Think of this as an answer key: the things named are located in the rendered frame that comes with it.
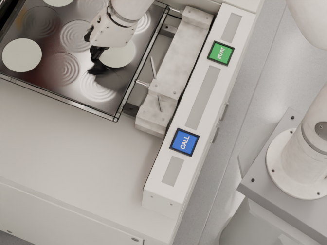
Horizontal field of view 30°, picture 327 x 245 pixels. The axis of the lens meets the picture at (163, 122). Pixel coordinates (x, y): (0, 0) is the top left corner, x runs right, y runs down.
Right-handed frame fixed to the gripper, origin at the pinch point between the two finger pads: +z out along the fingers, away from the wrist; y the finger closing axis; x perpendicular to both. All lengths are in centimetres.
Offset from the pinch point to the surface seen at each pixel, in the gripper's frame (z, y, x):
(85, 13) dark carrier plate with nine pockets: 2.2, 0.7, 12.8
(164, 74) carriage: -2.9, 16.1, -8.7
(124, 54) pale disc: -0.9, 7.1, -1.7
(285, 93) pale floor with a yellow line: 49, 113, 17
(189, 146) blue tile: -10.1, 11.4, -32.6
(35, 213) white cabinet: 41, -8, -28
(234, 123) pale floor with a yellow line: 60, 90, 8
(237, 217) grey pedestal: 33, 54, -39
